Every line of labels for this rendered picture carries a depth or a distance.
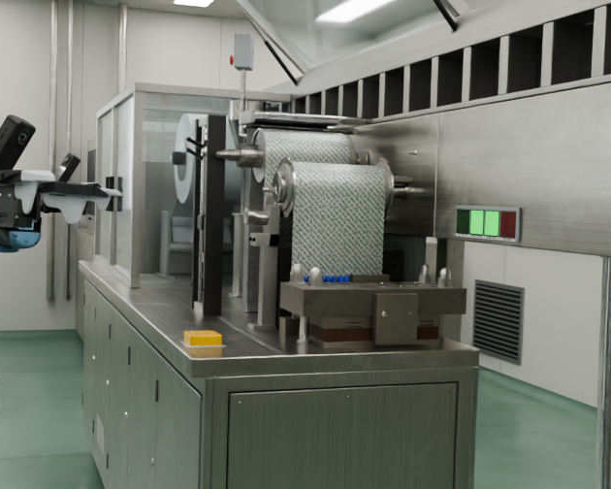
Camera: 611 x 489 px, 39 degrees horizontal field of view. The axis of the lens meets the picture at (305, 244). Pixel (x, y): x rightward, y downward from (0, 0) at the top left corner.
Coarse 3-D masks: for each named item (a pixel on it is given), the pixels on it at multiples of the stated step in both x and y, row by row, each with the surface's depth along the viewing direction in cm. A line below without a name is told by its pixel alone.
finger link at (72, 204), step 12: (48, 192) 128; (60, 192) 127; (72, 192) 128; (84, 192) 129; (96, 192) 129; (48, 204) 128; (60, 204) 129; (72, 204) 129; (84, 204) 130; (72, 216) 129
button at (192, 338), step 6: (186, 336) 187; (192, 336) 184; (198, 336) 184; (204, 336) 185; (210, 336) 185; (216, 336) 186; (186, 342) 187; (192, 342) 184; (198, 342) 184; (204, 342) 185; (210, 342) 185; (216, 342) 186
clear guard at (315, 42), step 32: (256, 0) 282; (288, 0) 264; (320, 0) 249; (352, 0) 235; (384, 0) 222; (416, 0) 211; (288, 32) 285; (320, 32) 267; (352, 32) 251; (384, 32) 237; (320, 64) 288
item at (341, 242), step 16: (304, 208) 204; (320, 208) 206; (336, 208) 207; (304, 224) 205; (320, 224) 206; (336, 224) 208; (352, 224) 209; (368, 224) 210; (304, 240) 205; (320, 240) 206; (336, 240) 208; (352, 240) 209; (368, 240) 211; (304, 256) 205; (320, 256) 207; (336, 256) 208; (352, 256) 209; (368, 256) 211; (304, 272) 205; (336, 272) 208; (352, 272) 210; (368, 272) 211
